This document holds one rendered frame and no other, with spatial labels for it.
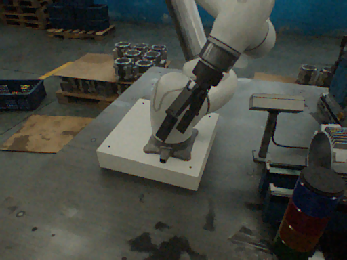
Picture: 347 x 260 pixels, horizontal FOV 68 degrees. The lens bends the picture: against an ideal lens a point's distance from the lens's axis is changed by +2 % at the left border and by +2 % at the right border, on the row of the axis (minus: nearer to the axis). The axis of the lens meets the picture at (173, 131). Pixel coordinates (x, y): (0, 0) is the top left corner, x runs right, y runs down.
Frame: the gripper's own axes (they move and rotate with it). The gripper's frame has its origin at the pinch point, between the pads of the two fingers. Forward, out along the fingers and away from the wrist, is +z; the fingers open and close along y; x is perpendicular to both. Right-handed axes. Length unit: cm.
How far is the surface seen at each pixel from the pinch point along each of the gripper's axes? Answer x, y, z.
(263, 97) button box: -13.3, 30.0, -19.2
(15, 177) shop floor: 110, 68, 136
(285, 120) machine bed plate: -26, 74, -13
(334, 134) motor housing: -33.7, 10.8, -21.4
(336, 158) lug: -36.6, 6.3, -17.2
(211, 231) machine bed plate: -25.1, 5.9, 20.5
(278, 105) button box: -19.0, 30.7, -19.2
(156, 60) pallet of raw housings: 112, 194, 16
